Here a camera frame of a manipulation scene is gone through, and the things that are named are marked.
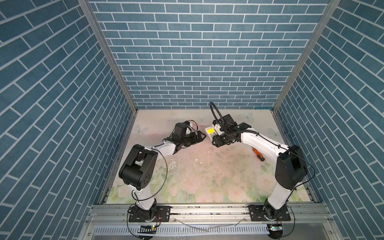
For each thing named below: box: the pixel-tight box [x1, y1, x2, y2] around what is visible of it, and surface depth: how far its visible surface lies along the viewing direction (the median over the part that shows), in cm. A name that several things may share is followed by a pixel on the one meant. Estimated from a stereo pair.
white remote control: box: [205, 126, 219, 140], surface depth 93 cm
